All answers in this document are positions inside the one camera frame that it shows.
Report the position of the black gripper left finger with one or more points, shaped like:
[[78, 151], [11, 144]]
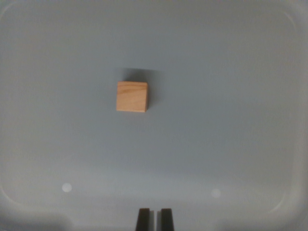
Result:
[[144, 220]]

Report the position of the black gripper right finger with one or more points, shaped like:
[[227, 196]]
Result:
[[166, 220]]

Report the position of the wooden cube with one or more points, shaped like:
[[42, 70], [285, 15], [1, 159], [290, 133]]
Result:
[[132, 96]]

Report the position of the grey plastic tray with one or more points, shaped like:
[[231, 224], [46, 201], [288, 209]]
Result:
[[72, 96]]

